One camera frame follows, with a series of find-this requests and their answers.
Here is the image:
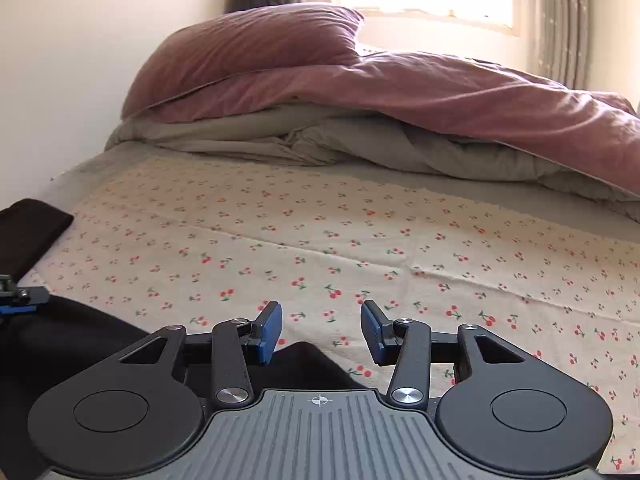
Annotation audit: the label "small black folded cloth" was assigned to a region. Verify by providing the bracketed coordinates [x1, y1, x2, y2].
[0, 199, 75, 282]

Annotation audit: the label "black pants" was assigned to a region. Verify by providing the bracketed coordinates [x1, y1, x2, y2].
[0, 292, 373, 480]

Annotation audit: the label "pink and grey duvet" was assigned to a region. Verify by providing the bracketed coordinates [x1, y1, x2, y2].
[104, 50, 640, 223]

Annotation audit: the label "cherry printed sheet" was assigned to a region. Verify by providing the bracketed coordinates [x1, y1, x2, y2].
[20, 154, 640, 475]

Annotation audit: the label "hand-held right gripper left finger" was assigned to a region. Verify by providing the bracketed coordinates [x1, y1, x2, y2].
[119, 301, 283, 408]

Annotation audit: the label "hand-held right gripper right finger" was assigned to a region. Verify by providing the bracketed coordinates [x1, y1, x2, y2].
[361, 300, 543, 407]

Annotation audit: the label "pink pillow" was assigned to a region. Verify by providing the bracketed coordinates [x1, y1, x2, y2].
[121, 5, 366, 122]

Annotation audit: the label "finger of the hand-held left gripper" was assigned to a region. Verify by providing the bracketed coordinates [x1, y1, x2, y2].
[0, 275, 49, 317]

